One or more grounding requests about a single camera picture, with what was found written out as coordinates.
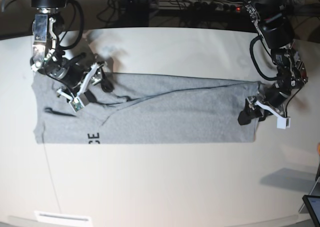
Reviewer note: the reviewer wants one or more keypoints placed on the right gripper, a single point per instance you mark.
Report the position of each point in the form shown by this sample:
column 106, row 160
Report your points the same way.
column 60, row 71

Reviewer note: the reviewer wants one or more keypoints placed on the black tablet screen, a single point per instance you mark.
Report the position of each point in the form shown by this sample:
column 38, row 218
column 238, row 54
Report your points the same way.
column 312, row 204

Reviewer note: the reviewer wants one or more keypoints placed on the grey T-shirt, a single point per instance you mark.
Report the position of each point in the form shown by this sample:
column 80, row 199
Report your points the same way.
column 147, row 109

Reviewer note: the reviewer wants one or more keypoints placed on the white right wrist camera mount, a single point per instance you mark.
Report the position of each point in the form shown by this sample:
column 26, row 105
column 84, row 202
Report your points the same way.
column 76, row 84

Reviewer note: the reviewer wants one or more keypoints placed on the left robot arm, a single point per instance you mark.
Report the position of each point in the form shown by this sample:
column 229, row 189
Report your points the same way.
column 275, row 30

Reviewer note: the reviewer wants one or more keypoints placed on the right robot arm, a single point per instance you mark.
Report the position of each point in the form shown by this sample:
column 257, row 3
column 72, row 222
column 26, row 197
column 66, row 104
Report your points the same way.
column 48, row 54

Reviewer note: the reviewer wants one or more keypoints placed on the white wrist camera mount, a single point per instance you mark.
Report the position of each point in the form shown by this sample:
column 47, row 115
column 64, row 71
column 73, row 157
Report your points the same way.
column 76, row 84
column 283, row 120

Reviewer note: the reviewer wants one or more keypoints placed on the white power strip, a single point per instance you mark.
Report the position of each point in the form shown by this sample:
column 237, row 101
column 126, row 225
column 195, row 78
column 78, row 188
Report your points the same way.
column 211, row 5

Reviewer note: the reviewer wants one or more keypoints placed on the white label on table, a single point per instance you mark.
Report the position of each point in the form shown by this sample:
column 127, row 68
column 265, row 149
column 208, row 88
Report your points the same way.
column 43, row 214

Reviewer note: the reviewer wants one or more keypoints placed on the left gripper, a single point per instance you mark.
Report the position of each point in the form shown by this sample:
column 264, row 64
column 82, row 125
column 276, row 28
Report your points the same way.
column 248, row 114

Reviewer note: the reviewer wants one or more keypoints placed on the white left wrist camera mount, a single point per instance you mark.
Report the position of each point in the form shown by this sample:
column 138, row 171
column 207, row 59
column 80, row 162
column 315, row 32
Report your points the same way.
column 283, row 120

